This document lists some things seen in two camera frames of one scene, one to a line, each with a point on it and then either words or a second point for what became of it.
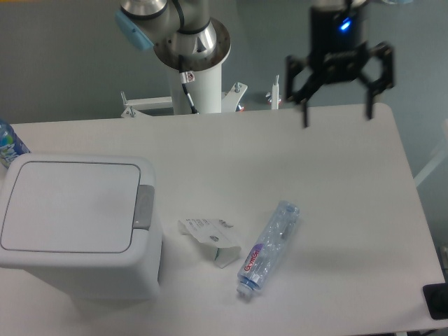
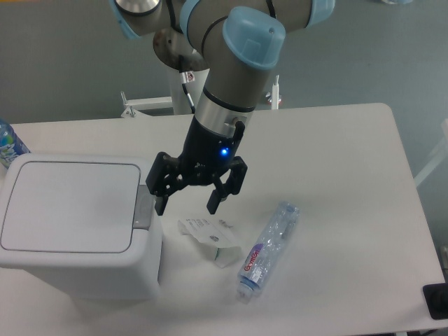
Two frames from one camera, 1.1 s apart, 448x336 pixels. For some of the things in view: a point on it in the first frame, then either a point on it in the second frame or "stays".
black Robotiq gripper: x=336 y=52 → x=207 y=153
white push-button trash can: x=94 y=218 stays
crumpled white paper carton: x=217 y=233 stays
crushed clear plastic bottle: x=267 y=246 stays
